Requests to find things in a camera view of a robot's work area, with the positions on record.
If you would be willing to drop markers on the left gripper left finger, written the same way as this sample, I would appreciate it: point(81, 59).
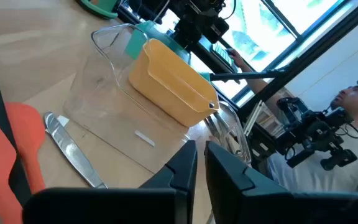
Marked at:
point(120, 208)

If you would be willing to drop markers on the glass window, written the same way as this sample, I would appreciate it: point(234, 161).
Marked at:
point(259, 37)

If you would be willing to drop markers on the person's hand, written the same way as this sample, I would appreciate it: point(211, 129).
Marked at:
point(235, 57)

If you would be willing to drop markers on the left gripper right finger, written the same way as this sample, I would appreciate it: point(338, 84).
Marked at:
point(291, 211)

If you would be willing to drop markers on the person's forearm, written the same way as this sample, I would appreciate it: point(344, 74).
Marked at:
point(255, 81)

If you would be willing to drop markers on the silver frame bracket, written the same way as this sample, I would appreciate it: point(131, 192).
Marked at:
point(253, 118)

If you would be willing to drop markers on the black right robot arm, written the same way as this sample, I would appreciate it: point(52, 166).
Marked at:
point(194, 21)

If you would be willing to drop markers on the teal plastic tray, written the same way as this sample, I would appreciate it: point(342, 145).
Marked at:
point(163, 37)

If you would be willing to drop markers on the long orange spatula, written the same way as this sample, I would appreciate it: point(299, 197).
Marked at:
point(26, 140)

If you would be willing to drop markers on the black aluminium table frame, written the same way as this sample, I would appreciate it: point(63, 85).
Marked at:
point(306, 60)

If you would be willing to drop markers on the clear plastic bin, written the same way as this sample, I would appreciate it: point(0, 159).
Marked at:
point(104, 102)

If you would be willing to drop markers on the person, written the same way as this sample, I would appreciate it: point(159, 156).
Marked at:
point(337, 177)

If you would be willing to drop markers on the white tape marker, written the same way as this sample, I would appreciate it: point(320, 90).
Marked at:
point(145, 138)
point(63, 120)

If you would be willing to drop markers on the yellow plastic bin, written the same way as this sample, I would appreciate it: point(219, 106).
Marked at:
point(166, 93)

